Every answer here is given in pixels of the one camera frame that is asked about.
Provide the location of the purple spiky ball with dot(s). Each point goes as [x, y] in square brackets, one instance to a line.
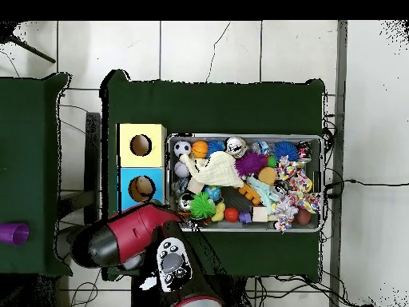
[250, 163]

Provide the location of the blue spiky ball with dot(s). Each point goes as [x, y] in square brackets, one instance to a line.
[285, 151]

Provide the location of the plain wooden cube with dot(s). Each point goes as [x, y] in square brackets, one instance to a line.
[259, 214]

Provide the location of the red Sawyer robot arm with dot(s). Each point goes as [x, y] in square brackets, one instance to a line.
[134, 230]

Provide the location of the green fuzzy toy with eyes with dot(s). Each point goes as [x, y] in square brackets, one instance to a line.
[202, 206]

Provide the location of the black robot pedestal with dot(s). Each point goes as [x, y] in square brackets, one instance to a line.
[241, 294]

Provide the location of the black tripod leg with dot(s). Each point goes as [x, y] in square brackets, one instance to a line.
[32, 50]

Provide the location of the small orange basketball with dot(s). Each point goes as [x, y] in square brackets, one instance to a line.
[200, 149]

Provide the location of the green cloth side table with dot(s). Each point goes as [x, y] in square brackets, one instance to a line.
[32, 128]

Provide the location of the wooden box with three holes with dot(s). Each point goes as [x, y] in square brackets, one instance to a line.
[124, 173]

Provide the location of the cream knitted cloth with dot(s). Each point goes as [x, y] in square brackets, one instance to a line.
[217, 171]

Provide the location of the small soccer ball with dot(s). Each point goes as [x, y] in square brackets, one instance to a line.
[182, 148]

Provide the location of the purple plastic cup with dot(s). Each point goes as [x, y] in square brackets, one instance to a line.
[13, 234]

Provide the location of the clear mesh bin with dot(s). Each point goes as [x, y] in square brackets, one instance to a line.
[255, 227]

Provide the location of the colourful patterned cloth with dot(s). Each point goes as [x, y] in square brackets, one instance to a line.
[294, 185]

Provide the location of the small red ball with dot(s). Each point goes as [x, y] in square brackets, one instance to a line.
[231, 215]

